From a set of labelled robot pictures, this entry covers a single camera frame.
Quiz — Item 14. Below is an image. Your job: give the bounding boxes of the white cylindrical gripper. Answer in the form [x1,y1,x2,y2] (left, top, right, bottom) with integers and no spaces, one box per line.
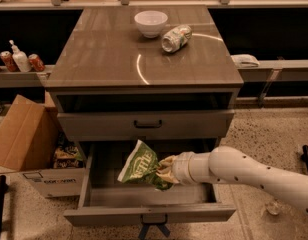
[156,152,213,185]

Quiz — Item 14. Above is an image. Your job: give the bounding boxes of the green jalapeno chip bag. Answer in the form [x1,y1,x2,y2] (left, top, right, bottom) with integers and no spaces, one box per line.
[117,140,173,191]

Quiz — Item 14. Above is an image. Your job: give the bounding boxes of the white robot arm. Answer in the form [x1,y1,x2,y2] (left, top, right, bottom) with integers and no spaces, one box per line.
[156,146,308,215]

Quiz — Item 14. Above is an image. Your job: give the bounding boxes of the closed upper drawer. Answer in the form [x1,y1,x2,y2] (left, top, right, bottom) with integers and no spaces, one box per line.
[57,110,234,141]

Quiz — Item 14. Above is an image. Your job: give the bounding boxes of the open middle drawer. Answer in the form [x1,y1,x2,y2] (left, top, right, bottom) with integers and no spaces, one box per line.
[64,141,236,226]

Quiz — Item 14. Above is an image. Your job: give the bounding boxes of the grey drawer cabinet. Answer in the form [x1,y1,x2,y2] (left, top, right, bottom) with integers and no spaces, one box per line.
[44,5,245,228]

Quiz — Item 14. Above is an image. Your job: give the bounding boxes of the snack bags in box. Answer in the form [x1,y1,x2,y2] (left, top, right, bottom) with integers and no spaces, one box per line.
[53,134,83,169]

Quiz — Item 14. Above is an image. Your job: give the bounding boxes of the clear glass on floor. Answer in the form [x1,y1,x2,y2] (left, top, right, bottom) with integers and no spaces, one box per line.
[265,199,282,216]

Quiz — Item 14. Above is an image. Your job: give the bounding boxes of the crushed white soda can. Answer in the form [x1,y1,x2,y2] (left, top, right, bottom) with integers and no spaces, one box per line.
[161,25,192,53]

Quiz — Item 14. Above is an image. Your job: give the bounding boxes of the folded white cloth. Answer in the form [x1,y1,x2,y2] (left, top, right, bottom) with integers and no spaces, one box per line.
[231,54,260,68]

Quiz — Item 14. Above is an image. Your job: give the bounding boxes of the grey side shelf right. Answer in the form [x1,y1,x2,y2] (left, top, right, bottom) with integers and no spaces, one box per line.
[235,59,308,108]

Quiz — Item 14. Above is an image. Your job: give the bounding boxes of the grey side shelf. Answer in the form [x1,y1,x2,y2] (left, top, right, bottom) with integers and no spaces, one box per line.
[0,65,54,88]
[235,59,308,108]

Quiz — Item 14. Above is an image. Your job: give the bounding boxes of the brown cardboard box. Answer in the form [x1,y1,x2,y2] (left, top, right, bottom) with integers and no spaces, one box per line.
[0,95,84,198]

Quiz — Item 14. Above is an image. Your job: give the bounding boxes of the white ceramic bowl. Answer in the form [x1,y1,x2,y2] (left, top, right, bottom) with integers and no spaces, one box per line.
[134,10,168,38]

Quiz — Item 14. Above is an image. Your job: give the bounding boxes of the red soda can right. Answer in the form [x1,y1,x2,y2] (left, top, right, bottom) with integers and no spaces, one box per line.
[28,54,45,72]

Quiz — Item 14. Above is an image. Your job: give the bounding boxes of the red soda can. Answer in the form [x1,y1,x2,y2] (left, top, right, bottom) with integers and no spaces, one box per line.
[28,54,45,72]
[0,51,18,72]

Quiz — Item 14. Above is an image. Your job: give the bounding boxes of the white pump bottle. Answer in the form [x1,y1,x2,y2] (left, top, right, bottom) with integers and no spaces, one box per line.
[9,40,31,72]

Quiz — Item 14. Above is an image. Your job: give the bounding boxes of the grey side shelf left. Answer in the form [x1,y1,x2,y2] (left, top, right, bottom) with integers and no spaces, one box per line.
[0,65,54,88]

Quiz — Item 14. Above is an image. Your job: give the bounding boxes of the red soda can left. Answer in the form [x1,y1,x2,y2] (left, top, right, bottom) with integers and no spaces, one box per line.
[0,51,18,72]

